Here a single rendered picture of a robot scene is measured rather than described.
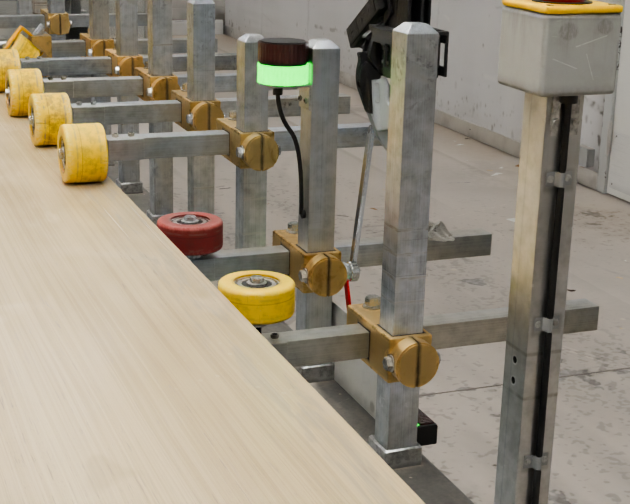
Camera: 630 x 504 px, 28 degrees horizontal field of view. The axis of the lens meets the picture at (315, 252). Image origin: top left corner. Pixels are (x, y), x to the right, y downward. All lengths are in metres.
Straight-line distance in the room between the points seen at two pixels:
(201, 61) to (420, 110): 0.75
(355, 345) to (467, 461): 1.68
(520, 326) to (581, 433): 2.15
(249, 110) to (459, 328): 0.50
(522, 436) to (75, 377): 0.38
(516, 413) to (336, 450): 0.21
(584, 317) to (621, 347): 2.34
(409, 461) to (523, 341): 0.34
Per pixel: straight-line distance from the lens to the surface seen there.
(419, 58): 1.25
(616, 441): 3.20
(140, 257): 1.40
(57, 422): 1.00
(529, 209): 1.05
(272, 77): 1.46
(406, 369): 1.30
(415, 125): 1.26
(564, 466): 3.04
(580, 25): 1.00
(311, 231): 1.52
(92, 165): 1.70
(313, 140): 1.49
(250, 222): 1.76
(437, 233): 1.64
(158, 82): 2.18
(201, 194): 2.00
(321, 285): 1.52
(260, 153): 1.72
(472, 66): 6.68
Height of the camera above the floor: 1.31
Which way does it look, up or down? 17 degrees down
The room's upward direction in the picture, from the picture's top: 2 degrees clockwise
